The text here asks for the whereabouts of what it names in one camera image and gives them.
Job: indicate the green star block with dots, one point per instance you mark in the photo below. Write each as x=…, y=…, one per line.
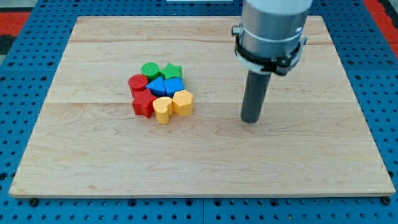
x=171, y=71

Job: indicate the wooden board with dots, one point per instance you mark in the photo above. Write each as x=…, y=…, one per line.
x=311, y=140

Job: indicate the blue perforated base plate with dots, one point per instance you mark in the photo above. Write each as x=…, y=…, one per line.
x=31, y=61

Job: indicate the blue triangle block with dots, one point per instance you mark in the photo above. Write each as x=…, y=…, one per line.
x=157, y=87

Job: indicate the red star block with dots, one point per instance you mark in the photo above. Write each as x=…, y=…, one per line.
x=143, y=103

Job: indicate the yellow hexagon block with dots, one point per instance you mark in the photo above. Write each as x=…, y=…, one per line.
x=183, y=103

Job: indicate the yellow heart block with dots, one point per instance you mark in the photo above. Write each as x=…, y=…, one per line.
x=163, y=109

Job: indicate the red cylinder block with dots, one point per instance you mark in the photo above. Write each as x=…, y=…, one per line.
x=137, y=83

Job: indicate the blue pentagon block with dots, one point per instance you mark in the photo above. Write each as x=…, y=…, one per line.
x=173, y=85

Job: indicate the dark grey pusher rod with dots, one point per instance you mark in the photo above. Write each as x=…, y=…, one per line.
x=254, y=95

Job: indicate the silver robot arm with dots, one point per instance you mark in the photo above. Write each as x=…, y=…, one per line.
x=268, y=38

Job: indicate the green cylinder block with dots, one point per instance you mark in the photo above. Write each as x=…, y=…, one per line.
x=150, y=70

